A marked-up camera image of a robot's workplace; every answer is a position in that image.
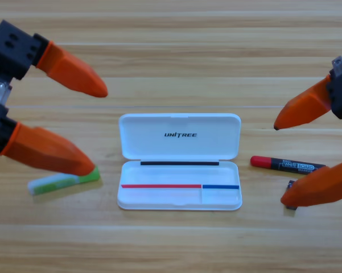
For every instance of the green highlighter pen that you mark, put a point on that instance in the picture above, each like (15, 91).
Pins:
(54, 184)

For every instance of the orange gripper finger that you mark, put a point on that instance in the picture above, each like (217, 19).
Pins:
(321, 186)

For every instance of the white Unitree pencil case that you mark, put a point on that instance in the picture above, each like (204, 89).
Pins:
(179, 170)

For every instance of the red whiteboard marker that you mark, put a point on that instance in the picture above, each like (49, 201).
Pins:
(276, 163)

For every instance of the small black eraser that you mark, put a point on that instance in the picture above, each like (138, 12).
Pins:
(290, 183)

